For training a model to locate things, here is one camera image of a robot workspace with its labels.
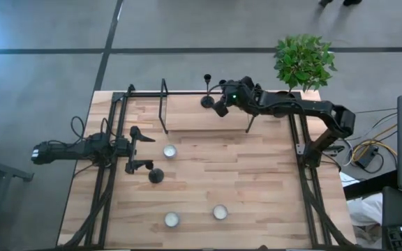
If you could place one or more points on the white tealight candle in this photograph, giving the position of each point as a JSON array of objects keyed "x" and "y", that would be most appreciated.
[
  {"x": 220, "y": 212},
  {"x": 171, "y": 219}
]

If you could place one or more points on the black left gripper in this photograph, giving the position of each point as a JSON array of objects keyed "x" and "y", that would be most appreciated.
[{"x": 133, "y": 150}]

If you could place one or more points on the black plant pot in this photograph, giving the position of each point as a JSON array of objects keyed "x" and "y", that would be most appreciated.
[{"x": 291, "y": 92}]

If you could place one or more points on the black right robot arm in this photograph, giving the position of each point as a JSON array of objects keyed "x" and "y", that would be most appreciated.
[{"x": 309, "y": 108}]

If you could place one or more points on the green leafy small tree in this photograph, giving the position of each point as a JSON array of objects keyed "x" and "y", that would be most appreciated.
[{"x": 302, "y": 62}]

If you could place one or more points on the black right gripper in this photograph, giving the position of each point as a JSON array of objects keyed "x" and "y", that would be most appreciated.
[{"x": 244, "y": 96}]

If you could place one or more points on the dark metal stand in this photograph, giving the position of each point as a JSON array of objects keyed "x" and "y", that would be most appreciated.
[{"x": 5, "y": 169}]

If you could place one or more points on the black metal rig frame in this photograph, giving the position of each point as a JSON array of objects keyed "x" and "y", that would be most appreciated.
[{"x": 118, "y": 96}]

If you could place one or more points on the tall black candlestick holder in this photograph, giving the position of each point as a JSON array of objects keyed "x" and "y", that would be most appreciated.
[{"x": 207, "y": 102}]

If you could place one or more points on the white red speckled candle tin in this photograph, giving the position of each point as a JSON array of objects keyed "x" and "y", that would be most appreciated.
[{"x": 170, "y": 151}]

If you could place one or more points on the black side desk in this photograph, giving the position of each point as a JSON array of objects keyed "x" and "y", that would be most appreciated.
[{"x": 401, "y": 209}]

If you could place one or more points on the black power adapter box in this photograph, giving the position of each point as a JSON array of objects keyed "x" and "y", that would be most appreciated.
[{"x": 366, "y": 157}]

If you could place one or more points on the white plastic bag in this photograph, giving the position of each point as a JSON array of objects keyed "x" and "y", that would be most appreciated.
[{"x": 365, "y": 212}]

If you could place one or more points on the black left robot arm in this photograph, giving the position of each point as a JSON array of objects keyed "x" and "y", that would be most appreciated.
[{"x": 65, "y": 150}]

